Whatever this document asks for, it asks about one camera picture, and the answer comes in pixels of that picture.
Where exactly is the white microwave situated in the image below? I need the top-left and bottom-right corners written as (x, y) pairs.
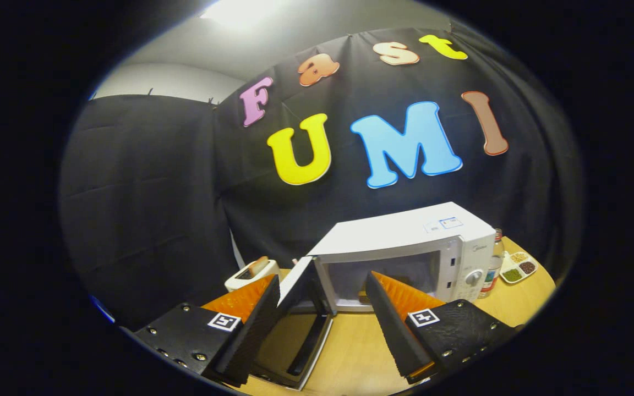
top-left (251, 202), bottom-right (497, 391)

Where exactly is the toast slice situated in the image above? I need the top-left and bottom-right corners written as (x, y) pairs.
top-left (247, 256), bottom-right (270, 278)

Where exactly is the white toaster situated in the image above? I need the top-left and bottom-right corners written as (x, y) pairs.
top-left (225, 260), bottom-right (280, 292)

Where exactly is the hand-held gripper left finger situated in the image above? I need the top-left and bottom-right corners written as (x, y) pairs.
top-left (133, 274), bottom-right (282, 387)

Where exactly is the white divided dish of beans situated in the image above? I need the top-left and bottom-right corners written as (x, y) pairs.
top-left (500, 251), bottom-right (539, 284)

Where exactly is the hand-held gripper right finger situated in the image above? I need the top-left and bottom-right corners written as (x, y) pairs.
top-left (365, 271), bottom-right (518, 386)

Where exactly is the clear plastic bottle red label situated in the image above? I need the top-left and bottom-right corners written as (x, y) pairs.
top-left (478, 229), bottom-right (506, 299)

